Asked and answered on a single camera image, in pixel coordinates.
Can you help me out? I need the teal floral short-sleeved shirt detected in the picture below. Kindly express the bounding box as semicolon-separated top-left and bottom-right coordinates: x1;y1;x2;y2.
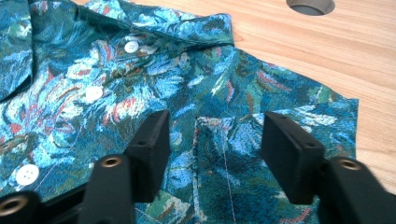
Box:
0;0;360;224

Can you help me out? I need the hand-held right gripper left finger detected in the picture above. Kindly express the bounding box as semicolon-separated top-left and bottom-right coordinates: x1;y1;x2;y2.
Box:
124;109;172;203

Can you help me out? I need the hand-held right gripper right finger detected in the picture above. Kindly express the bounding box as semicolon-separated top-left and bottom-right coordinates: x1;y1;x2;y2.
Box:
260;111;326;205

